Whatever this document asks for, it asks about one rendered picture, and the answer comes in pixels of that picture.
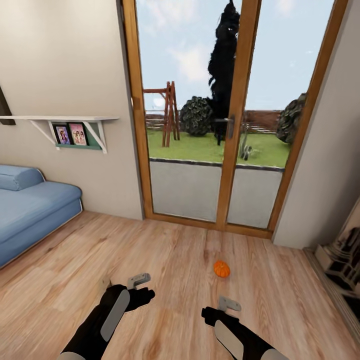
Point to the pumpkin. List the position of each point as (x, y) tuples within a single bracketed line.
[(221, 269)]

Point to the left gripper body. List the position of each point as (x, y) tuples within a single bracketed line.
[(141, 297)]

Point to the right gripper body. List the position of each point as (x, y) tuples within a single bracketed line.
[(210, 315)]

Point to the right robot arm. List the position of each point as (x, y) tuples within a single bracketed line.
[(239, 340)]

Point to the picture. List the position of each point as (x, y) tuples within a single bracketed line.
[(62, 134), (78, 133)]

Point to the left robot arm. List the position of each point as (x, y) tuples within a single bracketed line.
[(93, 336)]

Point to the pillar candle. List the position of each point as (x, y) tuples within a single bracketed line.
[(102, 285)]

